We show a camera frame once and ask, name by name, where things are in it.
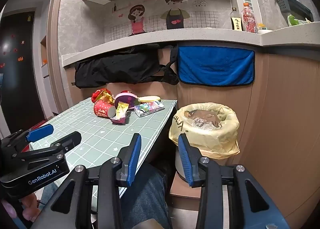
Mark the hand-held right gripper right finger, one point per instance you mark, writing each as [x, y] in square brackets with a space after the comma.
[186, 161]

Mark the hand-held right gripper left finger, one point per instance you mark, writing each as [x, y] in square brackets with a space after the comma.
[133, 159]

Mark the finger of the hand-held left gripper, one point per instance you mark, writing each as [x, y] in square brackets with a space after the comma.
[40, 130]
[67, 141]

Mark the trash bin with yellow bag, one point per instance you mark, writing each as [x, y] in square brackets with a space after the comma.
[212, 141]

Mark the colourful candy wrapper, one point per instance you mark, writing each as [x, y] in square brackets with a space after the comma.
[147, 109]

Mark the red gold snack wrapper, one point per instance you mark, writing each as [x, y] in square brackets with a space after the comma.
[100, 95]

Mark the purple pink round pouch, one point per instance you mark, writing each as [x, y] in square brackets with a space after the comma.
[127, 97]

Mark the yellow round sponge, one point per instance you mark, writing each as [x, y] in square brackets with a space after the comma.
[150, 98]

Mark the person's left hand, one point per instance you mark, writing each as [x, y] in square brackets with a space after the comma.
[30, 209]

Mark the green grid tablecloth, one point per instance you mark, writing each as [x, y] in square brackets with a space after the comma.
[100, 139]

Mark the person's jeans leg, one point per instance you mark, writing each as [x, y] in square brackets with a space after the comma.
[147, 194]

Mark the purple snack wrapper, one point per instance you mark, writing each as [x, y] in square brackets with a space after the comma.
[120, 120]

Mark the brown crumpled bag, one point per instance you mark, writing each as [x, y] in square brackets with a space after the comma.
[202, 117]

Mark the red paper cup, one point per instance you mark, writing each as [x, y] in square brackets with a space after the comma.
[102, 109]

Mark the yellow candy wrapper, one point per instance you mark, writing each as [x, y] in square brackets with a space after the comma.
[121, 109]

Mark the black door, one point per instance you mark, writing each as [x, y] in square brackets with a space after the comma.
[17, 69]

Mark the black cloth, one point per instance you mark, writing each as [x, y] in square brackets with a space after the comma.
[112, 69]

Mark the blue towel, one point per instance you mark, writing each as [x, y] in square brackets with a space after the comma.
[215, 66]

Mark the clear oil bottle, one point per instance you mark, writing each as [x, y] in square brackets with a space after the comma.
[235, 22]

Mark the small white bowl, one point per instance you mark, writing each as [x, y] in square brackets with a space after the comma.
[265, 29]

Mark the green plastic bag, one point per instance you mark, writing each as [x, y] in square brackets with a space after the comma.
[297, 21]

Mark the grey utensil holder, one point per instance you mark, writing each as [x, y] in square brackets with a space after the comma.
[282, 2]

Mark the black dish rack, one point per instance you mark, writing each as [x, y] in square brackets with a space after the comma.
[300, 9]

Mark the cartoon couple wall sticker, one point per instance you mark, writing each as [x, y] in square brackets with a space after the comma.
[140, 19]

